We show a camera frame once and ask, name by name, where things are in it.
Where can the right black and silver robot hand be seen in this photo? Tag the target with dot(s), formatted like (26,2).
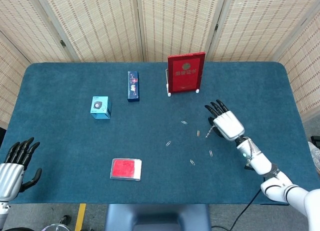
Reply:
(228,126)

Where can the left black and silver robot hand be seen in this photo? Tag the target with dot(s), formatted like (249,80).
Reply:
(11,181)

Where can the chair base with caster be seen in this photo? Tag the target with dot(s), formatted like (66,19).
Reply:
(65,218)

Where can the woven bamboo screen panel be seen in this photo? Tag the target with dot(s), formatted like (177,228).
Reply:
(100,23)
(32,23)
(175,23)
(262,23)
(305,66)
(10,78)

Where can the red card in sleeve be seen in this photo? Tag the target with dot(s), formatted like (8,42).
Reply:
(126,169)

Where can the light blue cube box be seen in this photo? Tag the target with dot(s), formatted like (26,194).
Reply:
(99,106)

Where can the white shoe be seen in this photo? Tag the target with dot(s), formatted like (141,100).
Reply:
(314,158)

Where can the red certificate book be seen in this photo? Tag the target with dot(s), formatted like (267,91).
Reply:
(186,76)

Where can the dark blue robot torso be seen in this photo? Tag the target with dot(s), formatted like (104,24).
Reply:
(157,217)

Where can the dark blue floral box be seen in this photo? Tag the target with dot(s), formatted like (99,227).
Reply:
(133,86)

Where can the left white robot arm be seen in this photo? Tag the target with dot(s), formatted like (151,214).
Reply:
(3,213)

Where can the silver paper clip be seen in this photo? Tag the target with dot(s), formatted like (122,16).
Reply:
(198,133)
(184,122)
(211,153)
(192,162)
(168,143)

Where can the blue felt tablecloth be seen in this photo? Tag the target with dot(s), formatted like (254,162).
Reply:
(75,141)

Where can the black screen hinge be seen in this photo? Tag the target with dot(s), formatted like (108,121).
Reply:
(62,43)
(216,26)

